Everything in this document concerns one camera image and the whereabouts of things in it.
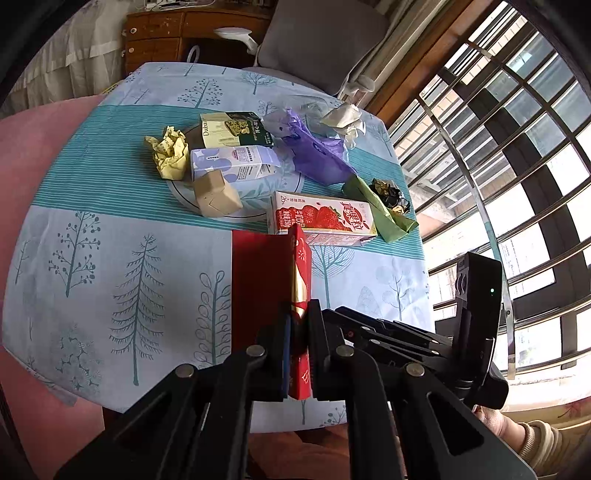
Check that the tree-print tablecloth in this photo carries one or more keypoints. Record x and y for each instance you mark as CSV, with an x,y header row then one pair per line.
x,y
115,240

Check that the white crumpled tissue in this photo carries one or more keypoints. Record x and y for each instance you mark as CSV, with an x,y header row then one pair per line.
x,y
344,117

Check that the window with metal grille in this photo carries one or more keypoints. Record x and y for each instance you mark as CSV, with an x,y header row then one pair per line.
x,y
521,143

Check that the white desk lamp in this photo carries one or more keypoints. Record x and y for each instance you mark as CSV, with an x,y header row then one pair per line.
x,y
233,32

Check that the green paper wrapper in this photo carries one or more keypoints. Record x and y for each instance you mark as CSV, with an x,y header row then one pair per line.
x,y
390,224

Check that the beige crumpled paper box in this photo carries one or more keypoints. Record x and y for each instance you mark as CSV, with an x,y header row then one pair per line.
x,y
217,194

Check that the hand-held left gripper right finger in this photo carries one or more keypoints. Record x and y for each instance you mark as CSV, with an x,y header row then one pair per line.
x,y
319,350

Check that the green chocolate box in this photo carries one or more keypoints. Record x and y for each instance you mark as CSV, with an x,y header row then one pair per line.
x,y
231,129

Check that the round white tray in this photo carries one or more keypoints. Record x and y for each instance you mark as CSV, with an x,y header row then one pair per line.
x,y
254,196

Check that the black and gold crumpled wrapper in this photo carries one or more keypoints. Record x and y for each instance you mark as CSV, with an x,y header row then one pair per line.
x,y
390,194

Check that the white and purple carton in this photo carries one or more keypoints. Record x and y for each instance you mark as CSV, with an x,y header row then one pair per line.
x,y
231,164

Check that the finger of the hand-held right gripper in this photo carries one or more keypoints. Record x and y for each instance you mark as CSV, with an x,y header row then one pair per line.
x,y
383,346
397,328

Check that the yellow crumpled paper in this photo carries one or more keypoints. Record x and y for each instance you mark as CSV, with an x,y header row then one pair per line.
x,y
171,157

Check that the red gift packet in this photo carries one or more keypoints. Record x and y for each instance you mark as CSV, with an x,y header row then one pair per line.
x,y
258,277

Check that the grey chair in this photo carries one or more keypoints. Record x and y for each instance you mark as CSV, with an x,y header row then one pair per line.
x,y
318,41

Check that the strawberry milk carton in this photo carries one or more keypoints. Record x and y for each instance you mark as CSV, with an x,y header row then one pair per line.
x,y
323,217

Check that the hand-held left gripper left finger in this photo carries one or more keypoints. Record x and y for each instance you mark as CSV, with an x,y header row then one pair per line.
x,y
287,355

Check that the person's right hand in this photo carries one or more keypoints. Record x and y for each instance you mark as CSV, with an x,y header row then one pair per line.
x,y
501,427

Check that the purple plastic wrapper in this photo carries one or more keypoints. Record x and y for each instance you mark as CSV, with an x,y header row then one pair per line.
x,y
318,157

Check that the wooden dresser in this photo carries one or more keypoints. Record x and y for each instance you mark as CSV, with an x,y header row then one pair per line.
x,y
157,32

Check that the white lace curtain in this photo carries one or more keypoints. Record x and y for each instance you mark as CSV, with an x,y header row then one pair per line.
x,y
78,46

